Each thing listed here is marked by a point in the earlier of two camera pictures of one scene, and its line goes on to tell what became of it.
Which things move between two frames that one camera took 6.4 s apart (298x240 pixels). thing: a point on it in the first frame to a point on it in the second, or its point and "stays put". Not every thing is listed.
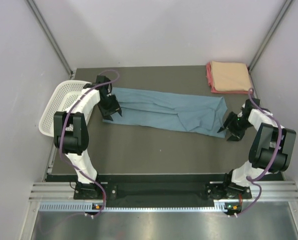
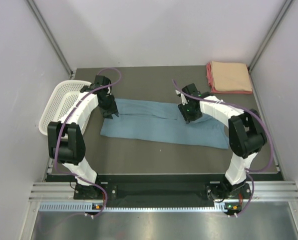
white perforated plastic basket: (66, 93) stays put
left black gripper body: (109, 105) stays put
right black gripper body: (237, 126) to (188, 114)
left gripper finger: (108, 117) stays put
